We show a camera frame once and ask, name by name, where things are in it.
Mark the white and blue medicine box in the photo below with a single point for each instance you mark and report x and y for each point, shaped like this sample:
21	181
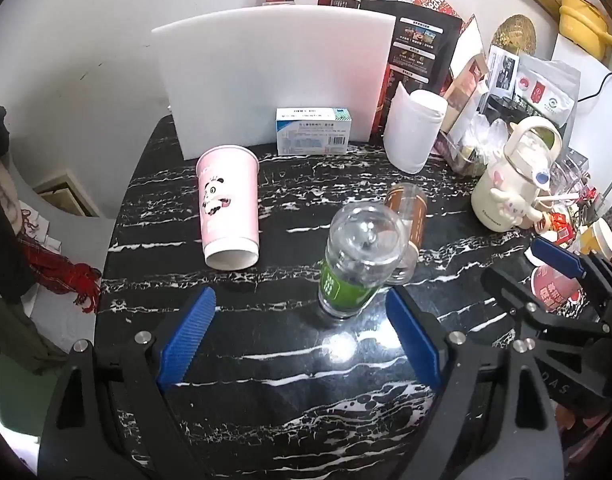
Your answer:
313	132

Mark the round gold plate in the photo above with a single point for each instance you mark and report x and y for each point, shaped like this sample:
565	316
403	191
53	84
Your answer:
513	35

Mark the black paper bag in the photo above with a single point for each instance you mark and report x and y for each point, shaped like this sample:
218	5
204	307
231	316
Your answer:
415	50

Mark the red knitted scarf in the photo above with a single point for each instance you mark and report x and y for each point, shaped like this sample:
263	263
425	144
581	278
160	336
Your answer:
66	272

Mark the red printed box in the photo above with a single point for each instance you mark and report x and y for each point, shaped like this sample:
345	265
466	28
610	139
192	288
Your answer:
438	2

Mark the white foil pouch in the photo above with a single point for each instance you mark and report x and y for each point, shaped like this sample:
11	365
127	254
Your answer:
548	90

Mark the red paper cup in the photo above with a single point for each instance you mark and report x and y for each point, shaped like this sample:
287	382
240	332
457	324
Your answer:
555	287

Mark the white plastic canister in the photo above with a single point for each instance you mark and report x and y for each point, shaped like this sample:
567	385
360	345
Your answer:
413	130

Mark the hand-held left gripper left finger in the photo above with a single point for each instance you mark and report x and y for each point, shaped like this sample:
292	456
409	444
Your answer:
186	335

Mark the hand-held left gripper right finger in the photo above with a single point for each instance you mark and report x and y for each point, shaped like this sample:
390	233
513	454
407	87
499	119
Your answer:
415	342

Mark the clear cup with green label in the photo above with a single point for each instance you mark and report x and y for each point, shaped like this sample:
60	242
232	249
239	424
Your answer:
356	270

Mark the cream cartoon water bottle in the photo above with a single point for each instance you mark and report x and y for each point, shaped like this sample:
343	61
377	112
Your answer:
510	185

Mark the white cutting board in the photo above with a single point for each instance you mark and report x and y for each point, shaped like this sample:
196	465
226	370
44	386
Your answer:
266	75

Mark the clear cup with brown label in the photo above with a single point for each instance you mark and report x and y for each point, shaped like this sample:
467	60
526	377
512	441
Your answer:
410	215

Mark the pink panda paper cup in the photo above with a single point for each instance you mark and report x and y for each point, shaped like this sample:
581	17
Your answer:
228	210

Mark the yellow paper cup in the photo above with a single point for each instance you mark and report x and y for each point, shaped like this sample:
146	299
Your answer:
600	240

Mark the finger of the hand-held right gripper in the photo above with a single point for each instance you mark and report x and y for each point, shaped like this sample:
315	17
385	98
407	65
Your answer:
520	305
558	256

